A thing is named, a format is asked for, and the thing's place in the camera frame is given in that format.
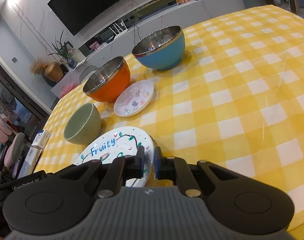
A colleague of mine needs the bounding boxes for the potted green plant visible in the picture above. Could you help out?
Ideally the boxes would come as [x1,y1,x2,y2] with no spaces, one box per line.
[49,31,77,69]

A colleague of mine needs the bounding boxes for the white wifi router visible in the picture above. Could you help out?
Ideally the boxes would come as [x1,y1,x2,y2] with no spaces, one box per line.
[109,20,128,39]

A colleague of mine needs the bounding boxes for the small white sticker dish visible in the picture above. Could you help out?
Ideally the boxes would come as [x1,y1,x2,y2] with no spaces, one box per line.
[113,80,154,117]

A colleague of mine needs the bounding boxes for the golden round vase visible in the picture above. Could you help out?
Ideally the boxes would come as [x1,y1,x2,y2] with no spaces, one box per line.
[44,61,64,82]

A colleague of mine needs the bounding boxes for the pink chair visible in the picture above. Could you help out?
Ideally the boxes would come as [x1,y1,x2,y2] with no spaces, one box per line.
[0,109,26,169]

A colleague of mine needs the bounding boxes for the orange steel bowl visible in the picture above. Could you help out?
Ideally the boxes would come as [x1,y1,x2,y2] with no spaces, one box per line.
[83,56,130,102]

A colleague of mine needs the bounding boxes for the black power cable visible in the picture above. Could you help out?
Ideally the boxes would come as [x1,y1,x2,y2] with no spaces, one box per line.
[131,17,143,46]

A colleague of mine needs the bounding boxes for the white TV cabinet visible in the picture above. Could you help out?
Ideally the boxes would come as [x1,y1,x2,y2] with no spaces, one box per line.
[51,0,245,97]

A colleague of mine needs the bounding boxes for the blue steel bowl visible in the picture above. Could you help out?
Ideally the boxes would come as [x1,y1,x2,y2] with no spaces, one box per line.
[132,25,185,71]

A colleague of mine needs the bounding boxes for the clear glass patterned plate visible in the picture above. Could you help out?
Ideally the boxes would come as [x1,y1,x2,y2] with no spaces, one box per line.
[145,137,173,187]

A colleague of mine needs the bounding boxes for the white Fruity painted plate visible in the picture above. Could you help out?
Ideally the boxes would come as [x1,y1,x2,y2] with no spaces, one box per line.
[74,126,155,187]

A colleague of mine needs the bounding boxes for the black wall television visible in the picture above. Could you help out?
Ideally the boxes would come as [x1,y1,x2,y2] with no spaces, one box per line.
[47,0,150,36]

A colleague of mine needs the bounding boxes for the green ceramic bowl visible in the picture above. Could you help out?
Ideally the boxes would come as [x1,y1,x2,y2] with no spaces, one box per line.
[64,103,102,145]

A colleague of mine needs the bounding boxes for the white blue small box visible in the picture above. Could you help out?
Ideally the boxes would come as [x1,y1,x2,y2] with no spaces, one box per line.
[32,129,51,150]

